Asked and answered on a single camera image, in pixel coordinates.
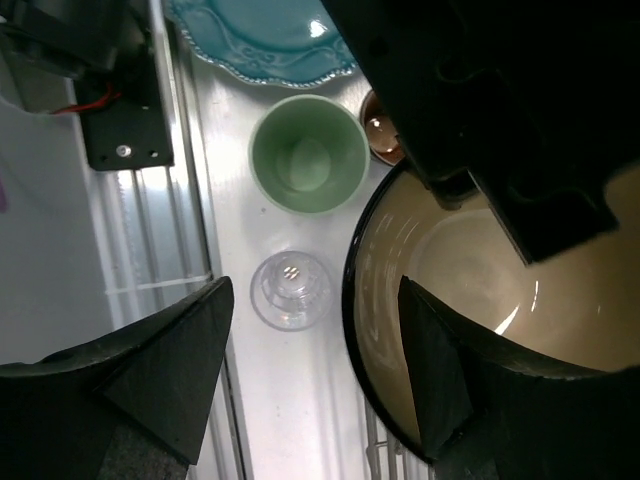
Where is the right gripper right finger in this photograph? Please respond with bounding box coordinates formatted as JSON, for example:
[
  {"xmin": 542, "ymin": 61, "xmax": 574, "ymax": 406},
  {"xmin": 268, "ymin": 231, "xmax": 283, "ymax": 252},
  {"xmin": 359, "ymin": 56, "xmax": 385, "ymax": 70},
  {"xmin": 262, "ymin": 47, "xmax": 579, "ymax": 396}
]
[{"xmin": 398, "ymin": 278, "xmax": 639, "ymax": 479}]

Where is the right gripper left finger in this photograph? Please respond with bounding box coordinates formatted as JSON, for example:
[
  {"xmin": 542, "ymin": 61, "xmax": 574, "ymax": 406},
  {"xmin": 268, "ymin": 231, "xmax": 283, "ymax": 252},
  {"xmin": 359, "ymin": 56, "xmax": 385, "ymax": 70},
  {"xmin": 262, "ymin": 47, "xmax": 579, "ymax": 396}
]
[{"xmin": 1, "ymin": 277, "xmax": 234, "ymax": 479}]

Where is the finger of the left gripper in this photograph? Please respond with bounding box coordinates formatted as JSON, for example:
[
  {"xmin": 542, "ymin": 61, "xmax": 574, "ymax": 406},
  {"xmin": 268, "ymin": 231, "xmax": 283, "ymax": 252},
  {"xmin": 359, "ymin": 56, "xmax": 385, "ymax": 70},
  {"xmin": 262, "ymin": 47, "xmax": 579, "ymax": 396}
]
[
  {"xmin": 469, "ymin": 166, "xmax": 619, "ymax": 265},
  {"xmin": 326, "ymin": 1, "xmax": 639, "ymax": 208}
]

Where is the blue floral ceramic bowl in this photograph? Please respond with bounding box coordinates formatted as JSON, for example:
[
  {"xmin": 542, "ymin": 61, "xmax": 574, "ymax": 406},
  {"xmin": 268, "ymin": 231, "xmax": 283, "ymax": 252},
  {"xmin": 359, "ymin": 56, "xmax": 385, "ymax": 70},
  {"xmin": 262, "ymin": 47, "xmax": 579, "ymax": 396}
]
[{"xmin": 342, "ymin": 165, "xmax": 639, "ymax": 454}]

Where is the dark brown mug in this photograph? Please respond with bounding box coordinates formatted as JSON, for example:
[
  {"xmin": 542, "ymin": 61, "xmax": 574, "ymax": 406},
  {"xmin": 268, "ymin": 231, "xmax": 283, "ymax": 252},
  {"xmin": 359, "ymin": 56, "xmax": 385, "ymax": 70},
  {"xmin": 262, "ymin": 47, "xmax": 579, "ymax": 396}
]
[{"xmin": 359, "ymin": 90, "xmax": 405, "ymax": 166}]

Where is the clear plastic glass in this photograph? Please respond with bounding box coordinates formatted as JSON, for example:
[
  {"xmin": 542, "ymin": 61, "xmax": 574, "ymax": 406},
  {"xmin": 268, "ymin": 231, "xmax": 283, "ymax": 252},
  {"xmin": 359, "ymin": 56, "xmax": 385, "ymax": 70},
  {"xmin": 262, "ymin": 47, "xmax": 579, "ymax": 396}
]
[{"xmin": 250, "ymin": 250, "xmax": 334, "ymax": 332}]

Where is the green plastic cup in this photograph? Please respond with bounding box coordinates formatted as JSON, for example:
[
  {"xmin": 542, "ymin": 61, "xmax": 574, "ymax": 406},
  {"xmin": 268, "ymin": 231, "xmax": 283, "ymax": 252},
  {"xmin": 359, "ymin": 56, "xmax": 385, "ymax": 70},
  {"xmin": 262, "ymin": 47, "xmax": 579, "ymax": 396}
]
[{"xmin": 248, "ymin": 94, "xmax": 370, "ymax": 216}]

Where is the teal scalloped plate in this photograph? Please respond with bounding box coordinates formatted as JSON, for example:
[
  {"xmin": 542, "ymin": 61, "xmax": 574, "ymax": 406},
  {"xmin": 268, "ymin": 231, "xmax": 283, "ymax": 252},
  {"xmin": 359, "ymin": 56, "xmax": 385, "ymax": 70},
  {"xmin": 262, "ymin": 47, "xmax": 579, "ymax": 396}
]
[{"xmin": 164, "ymin": 0, "xmax": 357, "ymax": 89}]

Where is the grey wire dish rack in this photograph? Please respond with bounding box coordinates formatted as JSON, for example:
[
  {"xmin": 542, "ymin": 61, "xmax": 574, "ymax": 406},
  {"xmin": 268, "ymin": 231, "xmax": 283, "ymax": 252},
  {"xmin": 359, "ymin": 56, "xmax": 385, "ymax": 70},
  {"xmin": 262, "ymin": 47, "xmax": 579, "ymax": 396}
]
[{"xmin": 364, "ymin": 401, "xmax": 436, "ymax": 480}]

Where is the aluminium extrusion rail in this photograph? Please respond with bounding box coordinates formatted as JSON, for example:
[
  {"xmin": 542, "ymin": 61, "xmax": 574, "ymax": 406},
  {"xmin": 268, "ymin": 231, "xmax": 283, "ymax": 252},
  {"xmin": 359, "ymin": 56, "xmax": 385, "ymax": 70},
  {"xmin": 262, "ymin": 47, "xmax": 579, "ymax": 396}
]
[{"xmin": 86, "ymin": 26, "xmax": 222, "ymax": 328}]

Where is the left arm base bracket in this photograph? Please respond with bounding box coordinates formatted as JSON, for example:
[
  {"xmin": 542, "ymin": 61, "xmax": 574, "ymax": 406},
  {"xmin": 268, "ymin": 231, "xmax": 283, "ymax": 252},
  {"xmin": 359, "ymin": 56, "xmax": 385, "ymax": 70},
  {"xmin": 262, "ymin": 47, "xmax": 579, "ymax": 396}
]
[{"xmin": 73, "ymin": 28, "xmax": 174, "ymax": 172}]

